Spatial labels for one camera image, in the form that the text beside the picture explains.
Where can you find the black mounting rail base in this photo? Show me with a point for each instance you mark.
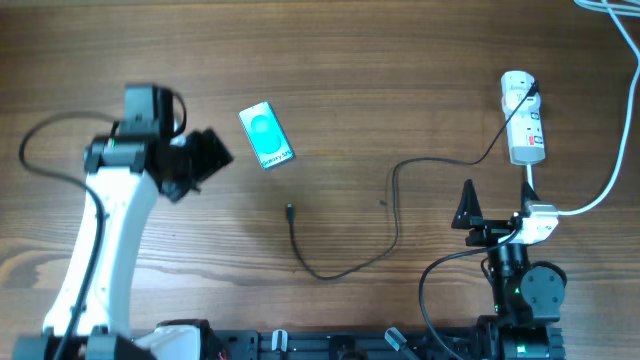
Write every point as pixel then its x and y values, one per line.
pixel 380 344

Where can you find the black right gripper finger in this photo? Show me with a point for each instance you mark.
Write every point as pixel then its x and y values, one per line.
pixel 527 194
pixel 468 214

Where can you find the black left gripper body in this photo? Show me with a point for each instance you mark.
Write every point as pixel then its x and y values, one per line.
pixel 184 158

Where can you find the white power strip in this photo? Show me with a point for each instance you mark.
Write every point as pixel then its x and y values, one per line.
pixel 524 130

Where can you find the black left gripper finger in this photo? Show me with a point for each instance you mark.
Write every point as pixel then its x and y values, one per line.
pixel 209 155
pixel 178 188

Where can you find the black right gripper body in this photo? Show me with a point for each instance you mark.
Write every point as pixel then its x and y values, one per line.
pixel 489 231

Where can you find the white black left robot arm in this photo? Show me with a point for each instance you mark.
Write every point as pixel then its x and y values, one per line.
pixel 147 154

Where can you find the smartphone with teal screen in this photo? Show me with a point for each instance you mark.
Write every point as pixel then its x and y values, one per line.
pixel 266 135

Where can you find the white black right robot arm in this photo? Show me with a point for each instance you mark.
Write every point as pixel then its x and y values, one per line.
pixel 527 295

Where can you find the white usb charger plug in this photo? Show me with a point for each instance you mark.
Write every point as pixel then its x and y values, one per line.
pixel 519 100

